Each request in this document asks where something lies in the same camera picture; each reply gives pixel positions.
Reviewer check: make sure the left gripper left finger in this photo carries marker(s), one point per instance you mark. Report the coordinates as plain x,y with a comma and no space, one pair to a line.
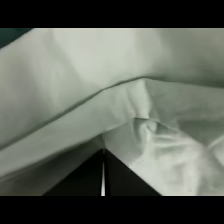
86,180

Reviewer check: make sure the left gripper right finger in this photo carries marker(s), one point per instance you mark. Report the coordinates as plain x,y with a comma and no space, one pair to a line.
123,180

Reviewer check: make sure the white shirt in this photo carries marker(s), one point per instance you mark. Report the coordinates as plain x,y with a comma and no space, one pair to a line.
110,66

